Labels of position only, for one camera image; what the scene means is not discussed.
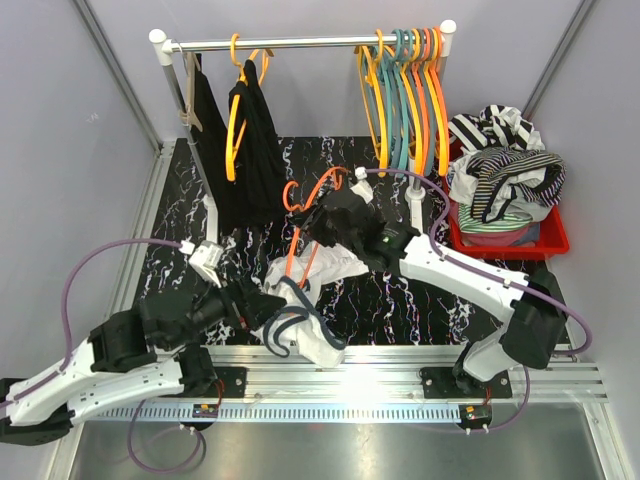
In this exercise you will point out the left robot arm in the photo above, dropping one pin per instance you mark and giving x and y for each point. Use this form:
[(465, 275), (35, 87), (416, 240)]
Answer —
[(154, 349)]

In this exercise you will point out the beige wooden hanger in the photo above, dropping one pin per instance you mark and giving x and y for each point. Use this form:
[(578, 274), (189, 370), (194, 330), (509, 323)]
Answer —
[(190, 95)]

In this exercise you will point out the orange hanger with white top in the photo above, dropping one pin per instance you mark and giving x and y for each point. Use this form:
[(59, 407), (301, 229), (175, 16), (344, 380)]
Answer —
[(336, 175)]

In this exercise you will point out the aluminium mounting rail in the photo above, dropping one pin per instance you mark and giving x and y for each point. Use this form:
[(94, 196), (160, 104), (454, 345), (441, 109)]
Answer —
[(393, 384)]

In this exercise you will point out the black marble patterned mat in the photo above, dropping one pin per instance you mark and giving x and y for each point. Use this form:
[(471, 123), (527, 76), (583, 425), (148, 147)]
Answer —
[(371, 309)]

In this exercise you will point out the teal empty hanger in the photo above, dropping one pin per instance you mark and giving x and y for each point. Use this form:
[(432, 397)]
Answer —
[(391, 108), (401, 155)]

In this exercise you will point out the black garment on beige hanger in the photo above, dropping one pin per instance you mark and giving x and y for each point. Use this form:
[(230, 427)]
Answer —
[(210, 143)]

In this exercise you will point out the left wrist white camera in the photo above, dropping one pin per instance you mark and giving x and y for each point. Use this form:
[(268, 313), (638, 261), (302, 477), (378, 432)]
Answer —
[(203, 259)]

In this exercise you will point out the orange empty hanger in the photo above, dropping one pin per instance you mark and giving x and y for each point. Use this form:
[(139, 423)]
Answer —
[(427, 110), (439, 104)]

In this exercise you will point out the metal clothes rack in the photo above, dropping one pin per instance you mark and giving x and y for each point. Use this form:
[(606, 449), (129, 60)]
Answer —
[(166, 48)]

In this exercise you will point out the purple striped garment pile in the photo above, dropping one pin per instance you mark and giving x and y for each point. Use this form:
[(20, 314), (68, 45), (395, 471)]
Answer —
[(501, 185)]

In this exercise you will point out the red plastic bin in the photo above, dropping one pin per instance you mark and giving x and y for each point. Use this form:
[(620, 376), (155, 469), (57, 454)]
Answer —
[(533, 241)]

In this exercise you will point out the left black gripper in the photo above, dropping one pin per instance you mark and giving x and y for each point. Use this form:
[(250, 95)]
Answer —
[(247, 309)]

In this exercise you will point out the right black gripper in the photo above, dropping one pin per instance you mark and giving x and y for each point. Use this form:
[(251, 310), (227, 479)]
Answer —
[(312, 219)]

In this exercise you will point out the yellow empty hanger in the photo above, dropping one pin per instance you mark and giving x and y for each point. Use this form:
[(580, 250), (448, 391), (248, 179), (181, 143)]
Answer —
[(409, 53)]

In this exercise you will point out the black white striped tank top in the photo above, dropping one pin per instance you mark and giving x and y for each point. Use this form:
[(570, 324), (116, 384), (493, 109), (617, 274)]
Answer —
[(495, 126)]

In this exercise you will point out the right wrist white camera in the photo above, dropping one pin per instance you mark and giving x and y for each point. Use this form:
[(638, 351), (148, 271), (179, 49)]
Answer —
[(362, 187)]

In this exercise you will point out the wrist white camera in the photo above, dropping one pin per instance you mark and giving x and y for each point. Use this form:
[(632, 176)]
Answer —
[(362, 187), (203, 259)]

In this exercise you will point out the white tank top navy trim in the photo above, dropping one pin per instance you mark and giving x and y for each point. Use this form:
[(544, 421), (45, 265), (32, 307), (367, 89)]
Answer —
[(299, 322)]

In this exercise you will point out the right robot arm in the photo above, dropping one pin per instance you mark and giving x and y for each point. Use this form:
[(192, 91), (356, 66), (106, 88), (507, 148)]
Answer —
[(531, 319)]

